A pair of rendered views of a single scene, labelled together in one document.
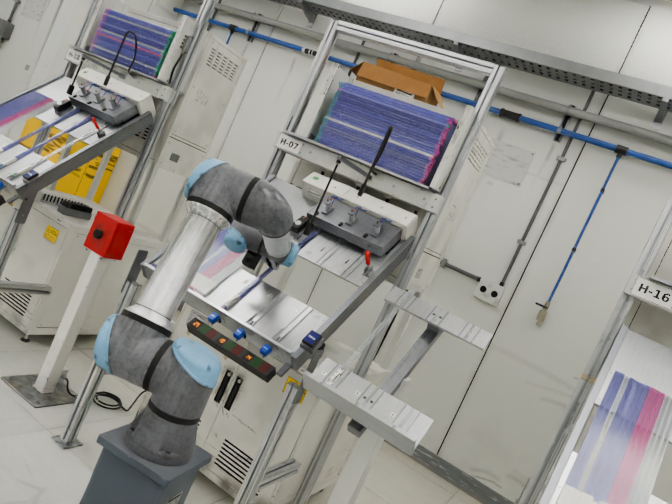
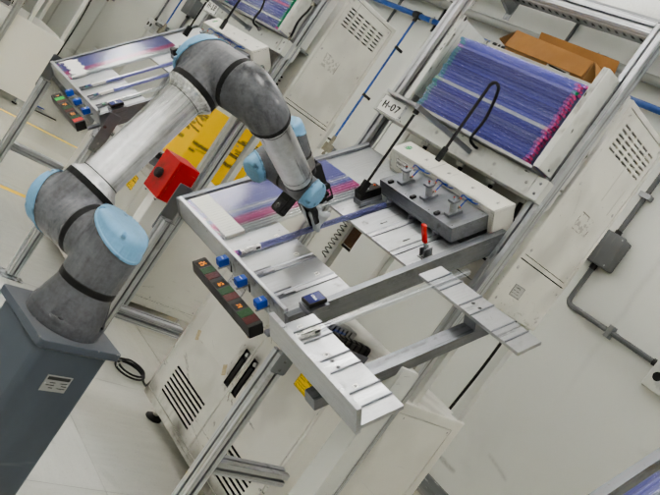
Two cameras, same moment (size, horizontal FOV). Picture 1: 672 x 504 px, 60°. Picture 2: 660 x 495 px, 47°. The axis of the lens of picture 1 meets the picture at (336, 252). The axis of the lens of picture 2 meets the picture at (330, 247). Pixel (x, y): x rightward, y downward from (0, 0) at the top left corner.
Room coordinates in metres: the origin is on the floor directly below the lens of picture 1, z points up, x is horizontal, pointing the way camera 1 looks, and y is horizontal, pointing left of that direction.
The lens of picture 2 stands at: (0.03, -0.62, 1.11)
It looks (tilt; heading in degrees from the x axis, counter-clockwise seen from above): 6 degrees down; 20
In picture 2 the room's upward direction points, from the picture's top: 35 degrees clockwise
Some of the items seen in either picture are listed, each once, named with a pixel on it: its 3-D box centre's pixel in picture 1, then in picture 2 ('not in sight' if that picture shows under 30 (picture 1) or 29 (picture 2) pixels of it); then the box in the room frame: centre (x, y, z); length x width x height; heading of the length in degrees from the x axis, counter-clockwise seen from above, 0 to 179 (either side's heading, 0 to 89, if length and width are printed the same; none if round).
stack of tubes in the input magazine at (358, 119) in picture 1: (385, 134); (502, 102); (2.31, 0.01, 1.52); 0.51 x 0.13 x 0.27; 64
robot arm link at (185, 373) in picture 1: (186, 375); (107, 247); (1.23, 0.18, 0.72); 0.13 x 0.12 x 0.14; 87
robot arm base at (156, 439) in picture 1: (167, 425); (77, 299); (1.23, 0.18, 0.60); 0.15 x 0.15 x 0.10
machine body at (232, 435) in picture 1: (264, 400); (295, 413); (2.44, 0.02, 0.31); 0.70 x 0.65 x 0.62; 64
